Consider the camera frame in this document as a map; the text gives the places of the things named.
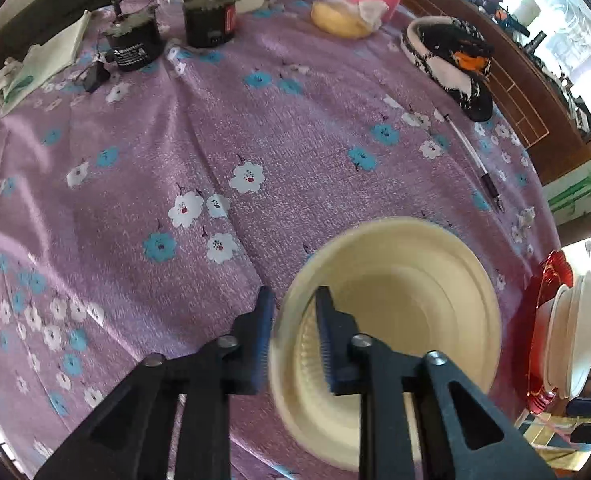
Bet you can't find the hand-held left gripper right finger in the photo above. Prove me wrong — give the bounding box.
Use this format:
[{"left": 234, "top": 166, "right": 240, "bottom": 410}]
[{"left": 315, "top": 286, "right": 559, "bottom": 480}]

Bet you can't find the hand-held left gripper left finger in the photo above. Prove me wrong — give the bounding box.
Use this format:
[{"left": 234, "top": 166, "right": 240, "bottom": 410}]
[{"left": 34, "top": 286, "right": 276, "bottom": 480}]

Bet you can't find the cream ribbed bowl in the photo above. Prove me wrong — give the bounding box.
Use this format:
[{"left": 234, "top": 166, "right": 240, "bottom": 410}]
[{"left": 268, "top": 216, "right": 501, "bottom": 472}]

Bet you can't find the large red glass plate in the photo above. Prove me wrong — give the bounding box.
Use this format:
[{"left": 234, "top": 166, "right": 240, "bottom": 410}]
[{"left": 525, "top": 250, "right": 575, "bottom": 415}]

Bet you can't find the purple floral tablecloth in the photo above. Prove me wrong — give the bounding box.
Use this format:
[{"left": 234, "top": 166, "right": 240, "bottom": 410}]
[{"left": 0, "top": 0, "right": 561, "bottom": 480}]

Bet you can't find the black clear pen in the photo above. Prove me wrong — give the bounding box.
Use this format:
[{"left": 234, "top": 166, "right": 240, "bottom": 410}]
[{"left": 434, "top": 110, "right": 506, "bottom": 213}]

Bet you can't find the brick-pattern wooden cabinet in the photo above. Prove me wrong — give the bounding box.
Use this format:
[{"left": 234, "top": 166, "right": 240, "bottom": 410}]
[{"left": 400, "top": 0, "right": 591, "bottom": 186}]

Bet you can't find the black orange white cloth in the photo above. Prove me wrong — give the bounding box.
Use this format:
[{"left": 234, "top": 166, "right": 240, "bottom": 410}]
[{"left": 400, "top": 16, "right": 496, "bottom": 122}]

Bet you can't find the black power adapter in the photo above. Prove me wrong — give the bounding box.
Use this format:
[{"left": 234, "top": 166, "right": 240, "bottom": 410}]
[{"left": 84, "top": 60, "right": 111, "bottom": 93}]

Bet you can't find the yellow bread in plastic bag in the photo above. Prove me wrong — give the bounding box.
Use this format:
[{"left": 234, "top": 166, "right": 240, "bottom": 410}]
[{"left": 310, "top": 0, "right": 390, "bottom": 38}]

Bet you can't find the black battery box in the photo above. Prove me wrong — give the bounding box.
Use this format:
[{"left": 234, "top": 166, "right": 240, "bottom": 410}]
[{"left": 182, "top": 0, "right": 240, "bottom": 48}]

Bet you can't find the bamboo painted wall panel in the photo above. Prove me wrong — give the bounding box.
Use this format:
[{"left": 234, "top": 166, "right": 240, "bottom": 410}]
[{"left": 545, "top": 157, "right": 591, "bottom": 218}]

